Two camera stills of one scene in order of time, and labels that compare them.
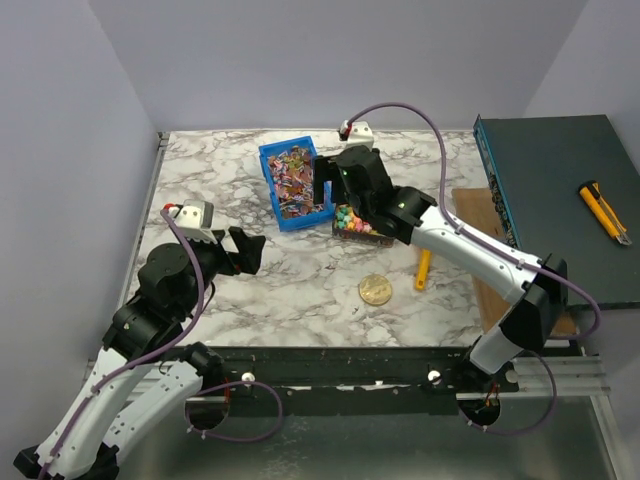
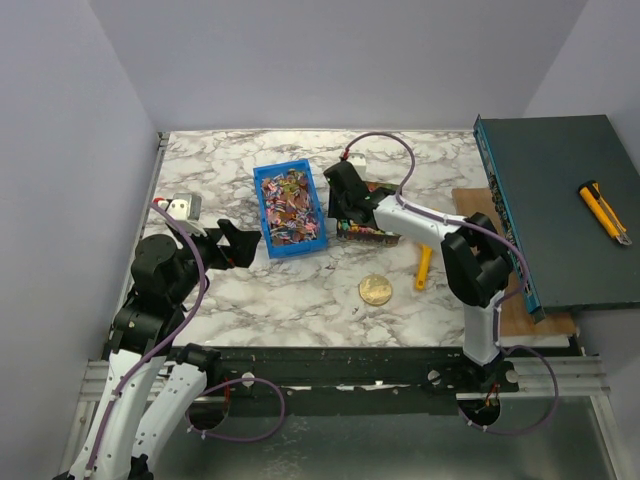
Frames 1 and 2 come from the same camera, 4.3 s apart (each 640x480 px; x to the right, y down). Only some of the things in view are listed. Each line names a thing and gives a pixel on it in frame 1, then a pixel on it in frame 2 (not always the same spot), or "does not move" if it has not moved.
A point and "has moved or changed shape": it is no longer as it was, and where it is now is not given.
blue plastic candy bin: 289,168 has moved or changed shape
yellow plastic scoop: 423,270 does not move
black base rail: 343,380 does not move
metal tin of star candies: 348,225 does not move
